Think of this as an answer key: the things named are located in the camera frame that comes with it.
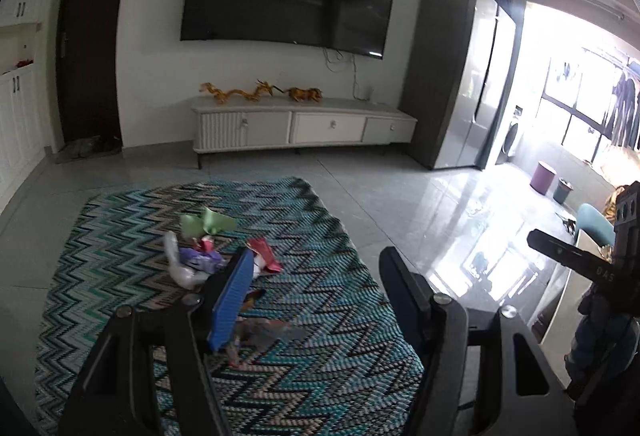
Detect red wrapper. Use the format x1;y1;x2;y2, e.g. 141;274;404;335
247;237;282;274

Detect teal chair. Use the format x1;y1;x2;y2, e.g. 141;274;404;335
575;203;616;247

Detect purple bucket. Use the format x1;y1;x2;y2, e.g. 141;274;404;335
530;160;553;193

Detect purple wrapper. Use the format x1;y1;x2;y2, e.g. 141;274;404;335
180;246;221;274

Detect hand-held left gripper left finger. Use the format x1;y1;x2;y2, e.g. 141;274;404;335
59;249;256;436

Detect golden tiger figurine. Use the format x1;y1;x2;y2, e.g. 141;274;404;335
286;87;323;104

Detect grey wrapper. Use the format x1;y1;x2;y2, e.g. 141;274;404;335
227;319;306;364

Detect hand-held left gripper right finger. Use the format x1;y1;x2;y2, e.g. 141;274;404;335
378;246;593;436

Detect white plastic bag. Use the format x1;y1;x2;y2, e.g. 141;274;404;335
164;231;208;289

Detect hanging dark laundry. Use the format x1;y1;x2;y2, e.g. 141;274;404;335
602;66;640;152

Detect zigzag patterned rug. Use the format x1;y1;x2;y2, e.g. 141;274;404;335
35;176;426;436

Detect television cables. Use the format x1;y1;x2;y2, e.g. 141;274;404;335
322;47;375;101

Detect white television cabinet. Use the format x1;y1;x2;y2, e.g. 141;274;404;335
187;95;418;169

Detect grey doormat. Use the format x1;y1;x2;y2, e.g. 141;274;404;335
54;143;123;165

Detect golden dragon figurine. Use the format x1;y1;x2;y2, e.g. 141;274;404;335
200;80;286;106

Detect white cupboard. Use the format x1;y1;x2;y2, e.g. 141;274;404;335
0;0;56;212

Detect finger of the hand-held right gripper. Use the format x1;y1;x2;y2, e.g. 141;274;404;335
529;229;617;287

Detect dark brown door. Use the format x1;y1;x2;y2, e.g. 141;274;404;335
56;0;135;151

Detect grey refrigerator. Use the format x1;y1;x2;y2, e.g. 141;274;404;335
400;0;516;171

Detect green wrapper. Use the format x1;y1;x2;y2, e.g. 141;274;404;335
179;207;238;239

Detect white washing machine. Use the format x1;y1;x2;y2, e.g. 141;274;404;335
495;105;526;166

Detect person's right hand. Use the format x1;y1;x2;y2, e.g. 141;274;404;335
564;293;630;374

